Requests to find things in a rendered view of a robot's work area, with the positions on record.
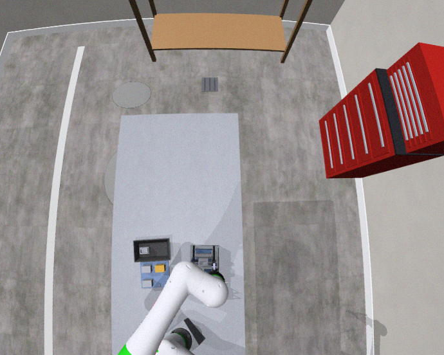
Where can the yellow rectangular block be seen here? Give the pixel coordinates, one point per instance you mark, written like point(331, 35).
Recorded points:
point(160, 268)

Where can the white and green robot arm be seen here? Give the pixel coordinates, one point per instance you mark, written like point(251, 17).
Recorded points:
point(186, 279)

